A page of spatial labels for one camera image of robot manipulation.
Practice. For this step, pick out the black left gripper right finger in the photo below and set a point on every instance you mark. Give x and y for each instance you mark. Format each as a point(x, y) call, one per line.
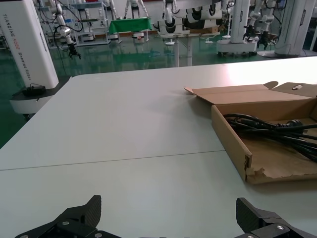
point(262, 223)

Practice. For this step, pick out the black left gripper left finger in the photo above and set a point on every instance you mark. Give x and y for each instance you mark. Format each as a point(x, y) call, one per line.
point(74, 220)

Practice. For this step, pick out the white arm with black gripper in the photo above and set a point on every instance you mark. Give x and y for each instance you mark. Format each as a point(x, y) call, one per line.
point(65, 32)

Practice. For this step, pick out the cardboard box with torn edge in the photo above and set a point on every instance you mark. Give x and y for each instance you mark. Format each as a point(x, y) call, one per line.
point(230, 134)

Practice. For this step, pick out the small black box device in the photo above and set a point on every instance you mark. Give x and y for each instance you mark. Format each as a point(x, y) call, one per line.
point(33, 89)

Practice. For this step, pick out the flat brown cardboard box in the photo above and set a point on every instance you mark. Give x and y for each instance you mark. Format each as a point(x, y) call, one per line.
point(208, 30)

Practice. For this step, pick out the white metal shelf rack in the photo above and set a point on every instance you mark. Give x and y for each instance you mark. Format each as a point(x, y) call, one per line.
point(91, 37)

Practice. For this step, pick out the white folding table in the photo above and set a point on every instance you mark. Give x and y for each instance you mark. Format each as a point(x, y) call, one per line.
point(189, 52)

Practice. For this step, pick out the white round base stand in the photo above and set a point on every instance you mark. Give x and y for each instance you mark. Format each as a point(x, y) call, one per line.
point(170, 43)
point(209, 41)

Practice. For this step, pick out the white wheeled robot with lettering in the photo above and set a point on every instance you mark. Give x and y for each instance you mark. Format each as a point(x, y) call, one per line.
point(22, 37)

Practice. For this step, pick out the white robot with two arms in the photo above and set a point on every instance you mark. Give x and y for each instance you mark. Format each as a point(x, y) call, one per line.
point(237, 24)

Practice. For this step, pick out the tall white robot column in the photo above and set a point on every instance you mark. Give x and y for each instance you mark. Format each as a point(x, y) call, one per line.
point(292, 24)

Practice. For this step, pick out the table with green cloth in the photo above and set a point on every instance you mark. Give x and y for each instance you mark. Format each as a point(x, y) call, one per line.
point(128, 24)

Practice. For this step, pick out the white black robot shell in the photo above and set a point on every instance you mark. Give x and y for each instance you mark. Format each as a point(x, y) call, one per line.
point(173, 27)
point(203, 14)

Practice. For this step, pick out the white humanoid robot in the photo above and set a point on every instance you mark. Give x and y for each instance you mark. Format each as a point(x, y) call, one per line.
point(135, 5)

